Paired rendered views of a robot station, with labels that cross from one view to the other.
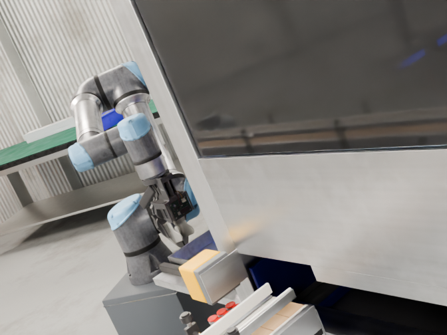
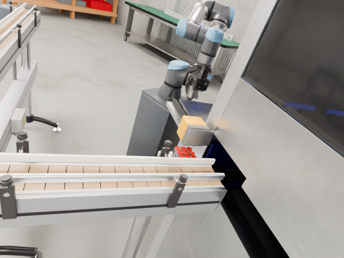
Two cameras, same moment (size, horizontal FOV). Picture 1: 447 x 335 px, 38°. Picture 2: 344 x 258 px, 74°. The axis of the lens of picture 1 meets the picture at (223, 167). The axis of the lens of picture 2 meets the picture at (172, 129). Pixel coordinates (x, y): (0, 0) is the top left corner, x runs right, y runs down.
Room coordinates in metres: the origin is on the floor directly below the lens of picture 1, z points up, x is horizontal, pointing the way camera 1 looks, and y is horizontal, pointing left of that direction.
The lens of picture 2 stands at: (0.45, 0.12, 1.36)
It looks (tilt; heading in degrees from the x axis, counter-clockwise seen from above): 30 degrees down; 4
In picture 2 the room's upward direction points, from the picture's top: 20 degrees clockwise
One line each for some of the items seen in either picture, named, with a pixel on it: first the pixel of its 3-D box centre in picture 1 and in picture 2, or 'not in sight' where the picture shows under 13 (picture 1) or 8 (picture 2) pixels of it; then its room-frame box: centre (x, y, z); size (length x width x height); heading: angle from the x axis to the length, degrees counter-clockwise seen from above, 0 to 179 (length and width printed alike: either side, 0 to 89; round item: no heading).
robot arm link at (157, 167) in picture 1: (152, 167); (206, 59); (1.55, 0.16, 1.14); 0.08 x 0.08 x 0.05
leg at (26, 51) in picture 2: not in sight; (27, 80); (1.86, 1.41, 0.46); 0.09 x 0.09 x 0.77; 32
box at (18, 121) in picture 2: not in sight; (18, 120); (1.37, 1.02, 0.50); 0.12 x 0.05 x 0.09; 32
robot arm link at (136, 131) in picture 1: (138, 138); (212, 42); (1.55, 0.16, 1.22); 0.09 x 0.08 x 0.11; 3
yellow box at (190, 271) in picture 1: (208, 276); (192, 130); (1.12, 0.10, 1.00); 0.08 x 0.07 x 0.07; 32
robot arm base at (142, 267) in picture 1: (147, 256); (171, 89); (1.80, 0.31, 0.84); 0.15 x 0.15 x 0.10
